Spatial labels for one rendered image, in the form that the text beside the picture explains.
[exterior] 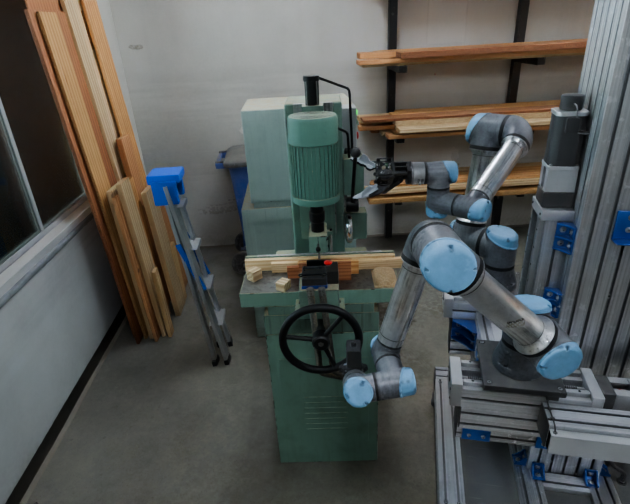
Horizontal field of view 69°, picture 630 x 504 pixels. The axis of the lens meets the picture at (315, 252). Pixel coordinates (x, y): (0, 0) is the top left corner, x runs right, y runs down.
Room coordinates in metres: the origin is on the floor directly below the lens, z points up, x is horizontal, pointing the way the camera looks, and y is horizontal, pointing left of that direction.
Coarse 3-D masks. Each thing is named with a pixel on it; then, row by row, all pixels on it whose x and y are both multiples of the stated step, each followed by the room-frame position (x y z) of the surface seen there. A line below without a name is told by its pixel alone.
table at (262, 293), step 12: (264, 276) 1.60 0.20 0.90; (276, 276) 1.60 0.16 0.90; (360, 276) 1.56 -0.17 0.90; (396, 276) 1.54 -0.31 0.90; (252, 288) 1.51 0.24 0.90; (264, 288) 1.51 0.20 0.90; (348, 288) 1.47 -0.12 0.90; (360, 288) 1.47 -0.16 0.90; (372, 288) 1.47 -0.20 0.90; (384, 288) 1.46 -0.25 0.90; (240, 300) 1.48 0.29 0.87; (252, 300) 1.48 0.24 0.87; (264, 300) 1.47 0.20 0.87; (276, 300) 1.47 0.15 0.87; (288, 300) 1.47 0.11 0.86; (348, 300) 1.46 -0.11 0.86; (360, 300) 1.46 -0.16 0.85; (372, 300) 1.46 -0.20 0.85; (384, 300) 1.46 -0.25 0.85
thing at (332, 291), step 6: (300, 282) 1.43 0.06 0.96; (300, 288) 1.39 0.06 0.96; (330, 288) 1.38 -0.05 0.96; (336, 288) 1.38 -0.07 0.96; (300, 294) 1.37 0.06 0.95; (306, 294) 1.37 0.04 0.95; (318, 294) 1.37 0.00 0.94; (330, 294) 1.37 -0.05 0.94; (336, 294) 1.37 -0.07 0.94; (300, 300) 1.37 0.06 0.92; (306, 300) 1.37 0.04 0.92; (318, 300) 1.37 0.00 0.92; (330, 300) 1.37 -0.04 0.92; (336, 300) 1.37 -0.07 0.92; (300, 306) 1.38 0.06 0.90
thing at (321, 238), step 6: (324, 222) 1.72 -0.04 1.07; (324, 228) 1.65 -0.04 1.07; (312, 234) 1.60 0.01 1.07; (318, 234) 1.60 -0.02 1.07; (324, 234) 1.60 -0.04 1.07; (312, 240) 1.58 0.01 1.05; (318, 240) 1.58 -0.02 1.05; (324, 240) 1.58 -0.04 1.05; (312, 246) 1.58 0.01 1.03; (324, 246) 1.58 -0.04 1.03; (312, 252) 1.58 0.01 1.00; (318, 252) 1.58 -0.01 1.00; (324, 252) 1.58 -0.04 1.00
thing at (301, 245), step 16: (304, 96) 2.00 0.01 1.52; (320, 96) 1.97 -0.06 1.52; (336, 96) 1.94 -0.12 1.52; (288, 112) 1.82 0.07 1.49; (336, 112) 1.81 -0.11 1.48; (288, 144) 1.82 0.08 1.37; (288, 160) 1.82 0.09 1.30; (336, 208) 1.81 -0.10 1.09; (304, 240) 1.81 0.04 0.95; (336, 240) 1.81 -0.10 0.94
